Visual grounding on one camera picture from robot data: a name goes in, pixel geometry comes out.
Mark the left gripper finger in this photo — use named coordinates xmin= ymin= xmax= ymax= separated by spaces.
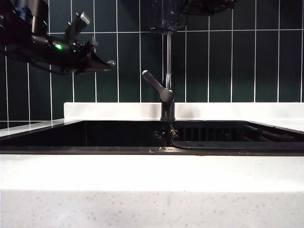
xmin=73 ymin=66 xmax=112 ymax=76
xmin=89 ymin=51 xmax=117 ymax=69

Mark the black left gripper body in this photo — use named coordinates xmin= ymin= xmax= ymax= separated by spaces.
xmin=30 ymin=33 xmax=98 ymax=76

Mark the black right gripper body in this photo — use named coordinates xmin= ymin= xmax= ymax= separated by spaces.
xmin=182 ymin=0 xmax=238 ymax=16

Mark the clear glass mug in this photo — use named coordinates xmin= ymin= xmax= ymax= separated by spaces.
xmin=146 ymin=0 xmax=188 ymax=34

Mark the grey faucet lever handle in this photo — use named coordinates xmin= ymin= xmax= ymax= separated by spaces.
xmin=142 ymin=69 xmax=176 ymax=105

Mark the dark metal gooseneck faucet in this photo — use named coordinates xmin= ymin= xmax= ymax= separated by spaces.
xmin=161 ymin=30 xmax=176 ymax=122

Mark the black sink basin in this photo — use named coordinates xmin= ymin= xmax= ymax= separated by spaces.
xmin=0 ymin=120 xmax=304 ymax=156

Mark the white counter backsplash ledge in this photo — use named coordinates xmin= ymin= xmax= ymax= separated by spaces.
xmin=63 ymin=102 xmax=304 ymax=121

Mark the black slatted drain rack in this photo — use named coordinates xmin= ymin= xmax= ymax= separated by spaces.
xmin=171 ymin=122 xmax=304 ymax=150

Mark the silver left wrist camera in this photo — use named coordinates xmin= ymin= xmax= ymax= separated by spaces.
xmin=64 ymin=11 xmax=91 ymax=42

